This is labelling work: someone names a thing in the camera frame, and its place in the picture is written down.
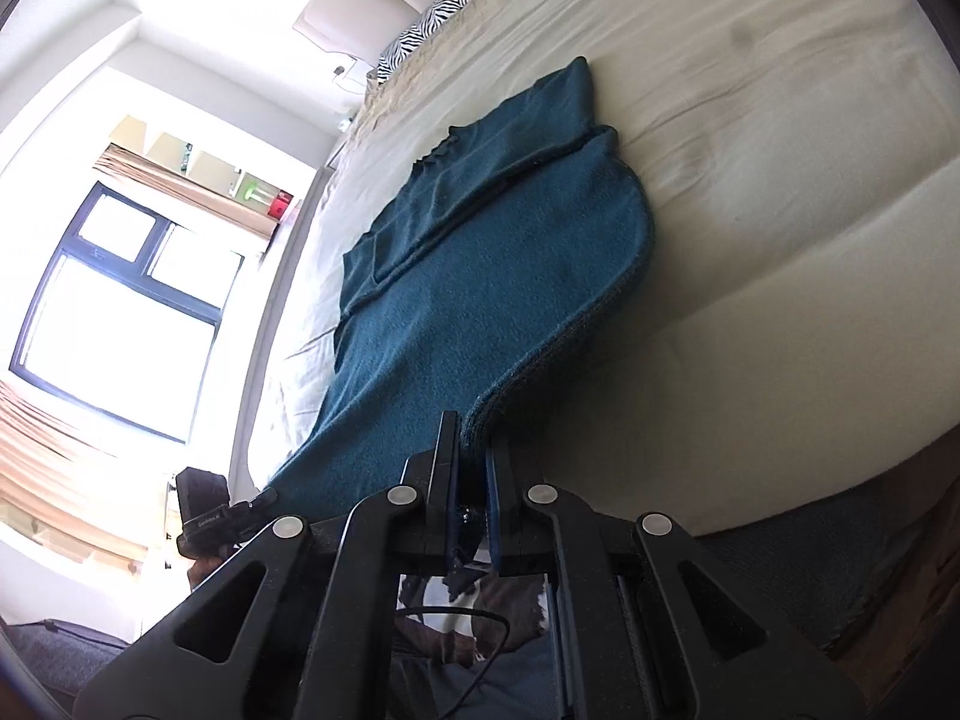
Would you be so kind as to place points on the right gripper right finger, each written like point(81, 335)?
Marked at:
point(646, 622)

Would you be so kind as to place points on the black framed window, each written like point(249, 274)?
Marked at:
point(124, 318)

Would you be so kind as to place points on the white wall shelf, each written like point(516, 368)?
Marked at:
point(189, 160)

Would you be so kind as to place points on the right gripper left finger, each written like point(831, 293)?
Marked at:
point(297, 624)

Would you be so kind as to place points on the zebra print pillow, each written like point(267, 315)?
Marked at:
point(410, 39)

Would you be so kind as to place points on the dark teal knitted sweater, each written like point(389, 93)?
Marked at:
point(506, 247)

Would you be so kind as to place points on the beige bed sheet mattress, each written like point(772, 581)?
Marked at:
point(797, 331)

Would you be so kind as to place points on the red box on shelf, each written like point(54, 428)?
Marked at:
point(279, 204)

